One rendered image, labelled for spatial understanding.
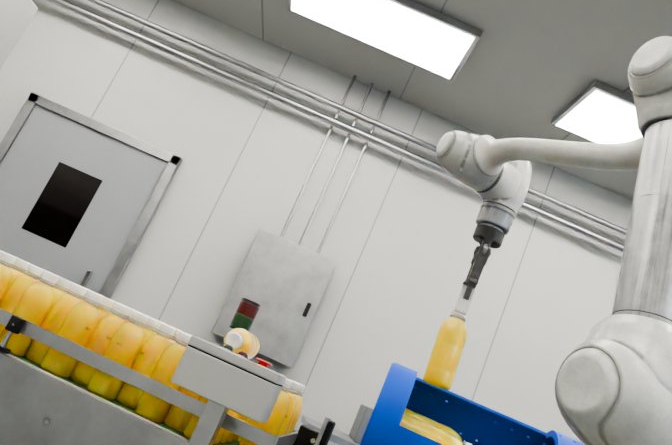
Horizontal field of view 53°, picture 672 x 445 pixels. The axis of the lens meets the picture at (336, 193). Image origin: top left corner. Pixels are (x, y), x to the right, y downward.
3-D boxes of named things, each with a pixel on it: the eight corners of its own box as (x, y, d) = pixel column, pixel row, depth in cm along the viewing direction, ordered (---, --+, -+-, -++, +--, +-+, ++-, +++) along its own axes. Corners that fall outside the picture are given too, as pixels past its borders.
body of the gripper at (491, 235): (508, 230, 170) (495, 264, 168) (502, 238, 178) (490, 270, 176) (479, 219, 171) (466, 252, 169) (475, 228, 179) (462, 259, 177)
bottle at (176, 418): (156, 420, 153) (193, 343, 158) (181, 428, 157) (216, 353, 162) (170, 430, 148) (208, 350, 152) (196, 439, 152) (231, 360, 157)
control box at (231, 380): (259, 423, 132) (281, 372, 134) (169, 381, 135) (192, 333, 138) (267, 422, 141) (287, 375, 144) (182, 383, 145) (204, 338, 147)
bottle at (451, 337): (422, 380, 161) (446, 307, 166) (421, 382, 167) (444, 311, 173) (450, 391, 159) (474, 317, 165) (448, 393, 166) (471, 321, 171)
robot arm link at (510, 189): (497, 218, 183) (464, 195, 177) (515, 168, 187) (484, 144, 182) (527, 218, 174) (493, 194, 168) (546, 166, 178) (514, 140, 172)
